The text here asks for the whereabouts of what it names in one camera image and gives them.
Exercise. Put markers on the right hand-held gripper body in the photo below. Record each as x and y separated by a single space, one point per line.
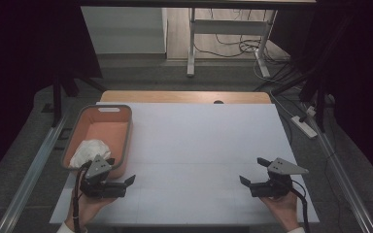
281 166

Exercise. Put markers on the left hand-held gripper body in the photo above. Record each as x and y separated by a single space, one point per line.
98 168

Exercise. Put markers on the white baby romper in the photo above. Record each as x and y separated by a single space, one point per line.
89 150

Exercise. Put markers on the orange plastic basket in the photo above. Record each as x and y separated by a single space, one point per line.
110 129

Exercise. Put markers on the person's right hand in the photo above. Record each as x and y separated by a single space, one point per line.
286 210

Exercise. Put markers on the person's left hand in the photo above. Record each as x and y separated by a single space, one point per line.
85 210

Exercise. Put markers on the white power strip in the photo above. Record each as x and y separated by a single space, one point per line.
303 126

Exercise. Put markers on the white plug adapter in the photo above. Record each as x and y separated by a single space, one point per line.
311 111

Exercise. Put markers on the black metal stand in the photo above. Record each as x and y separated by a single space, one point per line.
57 97
320 106

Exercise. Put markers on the white board sheet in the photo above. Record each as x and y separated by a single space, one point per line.
191 129

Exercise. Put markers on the dark curtain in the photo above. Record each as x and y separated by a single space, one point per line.
19 64
362 64

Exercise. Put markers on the aluminium floor rail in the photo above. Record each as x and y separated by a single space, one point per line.
32 174
343 181

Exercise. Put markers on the white metal desk frame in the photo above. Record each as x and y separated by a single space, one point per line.
230 27

